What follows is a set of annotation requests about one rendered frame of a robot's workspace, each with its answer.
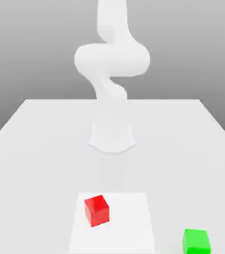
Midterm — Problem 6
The small red cube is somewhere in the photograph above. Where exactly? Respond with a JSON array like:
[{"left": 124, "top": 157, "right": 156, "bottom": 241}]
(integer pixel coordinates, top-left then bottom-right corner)
[{"left": 84, "top": 194, "right": 110, "bottom": 228}]

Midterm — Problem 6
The small green cube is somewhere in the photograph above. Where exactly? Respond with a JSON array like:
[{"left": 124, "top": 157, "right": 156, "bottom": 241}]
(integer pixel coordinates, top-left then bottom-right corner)
[{"left": 182, "top": 228, "right": 212, "bottom": 254}]

